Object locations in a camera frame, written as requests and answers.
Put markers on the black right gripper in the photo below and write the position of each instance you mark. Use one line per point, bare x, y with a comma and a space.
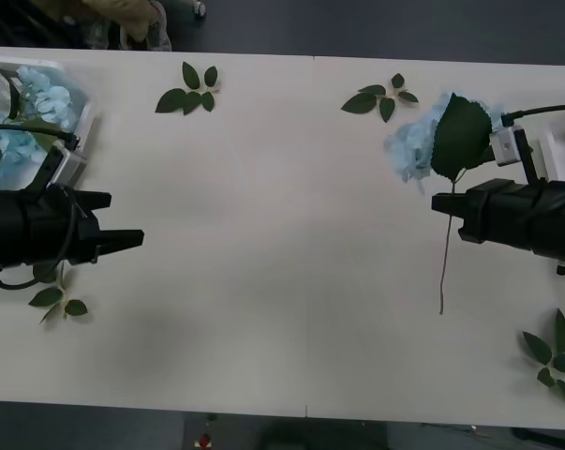
502, 215

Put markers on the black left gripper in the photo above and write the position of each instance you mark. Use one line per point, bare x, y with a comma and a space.
52, 229

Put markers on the green leaf twig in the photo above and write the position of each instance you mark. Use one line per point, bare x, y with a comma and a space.
172, 99
537, 347
48, 296
359, 103

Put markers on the person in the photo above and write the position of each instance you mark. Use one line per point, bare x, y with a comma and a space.
123, 19

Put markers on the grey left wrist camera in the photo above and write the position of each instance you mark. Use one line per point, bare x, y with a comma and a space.
66, 166

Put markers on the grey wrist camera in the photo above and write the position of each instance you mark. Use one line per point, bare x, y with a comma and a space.
66, 166
506, 146

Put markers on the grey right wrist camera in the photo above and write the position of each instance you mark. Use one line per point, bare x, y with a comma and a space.
506, 146

